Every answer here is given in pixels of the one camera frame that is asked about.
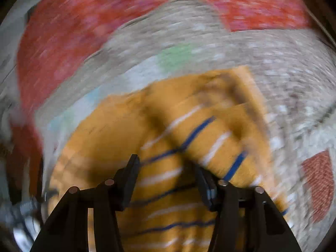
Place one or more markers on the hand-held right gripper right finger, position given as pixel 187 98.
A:
pixel 209 194

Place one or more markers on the red floral bedsheet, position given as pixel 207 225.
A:
pixel 78 31

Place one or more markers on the yellow striped sweater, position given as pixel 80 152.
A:
pixel 162 136

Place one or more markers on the white quilted mat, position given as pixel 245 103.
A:
pixel 275 65

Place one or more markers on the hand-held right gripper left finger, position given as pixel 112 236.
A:
pixel 128 183

